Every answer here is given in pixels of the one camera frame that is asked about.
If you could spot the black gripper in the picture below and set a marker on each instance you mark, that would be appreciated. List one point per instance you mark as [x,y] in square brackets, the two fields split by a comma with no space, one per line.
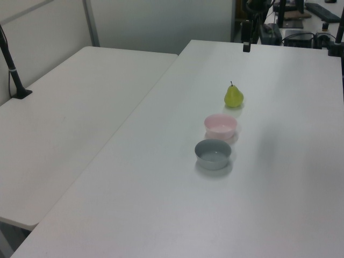
[246,31]

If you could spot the green yellow pear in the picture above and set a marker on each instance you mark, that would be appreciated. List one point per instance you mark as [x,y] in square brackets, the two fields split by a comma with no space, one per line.
[233,98]

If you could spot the pink plastic bowl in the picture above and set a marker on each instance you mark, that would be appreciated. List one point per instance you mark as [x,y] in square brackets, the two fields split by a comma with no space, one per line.
[220,126]

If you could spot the grey plastic bowl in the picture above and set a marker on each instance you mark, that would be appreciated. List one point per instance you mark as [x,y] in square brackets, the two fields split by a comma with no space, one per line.
[213,156]

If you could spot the yellow wooden panel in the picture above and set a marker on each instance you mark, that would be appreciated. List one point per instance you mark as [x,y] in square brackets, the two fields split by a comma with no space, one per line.
[239,10]

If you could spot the black monitor stand pole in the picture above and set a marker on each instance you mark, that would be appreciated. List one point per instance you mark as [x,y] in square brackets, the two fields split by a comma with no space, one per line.
[281,13]

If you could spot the black electronics box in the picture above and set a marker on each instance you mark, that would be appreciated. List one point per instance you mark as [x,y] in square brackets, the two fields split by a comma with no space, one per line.
[298,37]

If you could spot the brown desk board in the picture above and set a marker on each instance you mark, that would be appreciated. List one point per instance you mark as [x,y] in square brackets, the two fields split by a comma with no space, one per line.
[295,16]

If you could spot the emergency stop button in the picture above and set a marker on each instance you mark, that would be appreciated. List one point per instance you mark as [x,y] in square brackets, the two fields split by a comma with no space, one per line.
[325,26]

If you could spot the black keyboard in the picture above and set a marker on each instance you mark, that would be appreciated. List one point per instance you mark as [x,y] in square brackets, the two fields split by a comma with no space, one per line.
[322,12]

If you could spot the black pole with clamp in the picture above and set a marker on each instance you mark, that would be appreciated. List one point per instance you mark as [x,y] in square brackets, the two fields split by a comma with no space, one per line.
[337,40]

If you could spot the white side table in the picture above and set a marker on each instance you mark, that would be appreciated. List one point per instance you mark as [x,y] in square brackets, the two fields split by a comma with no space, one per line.
[67,121]

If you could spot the black camera pole with base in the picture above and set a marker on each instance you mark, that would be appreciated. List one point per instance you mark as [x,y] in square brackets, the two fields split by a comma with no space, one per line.
[12,70]

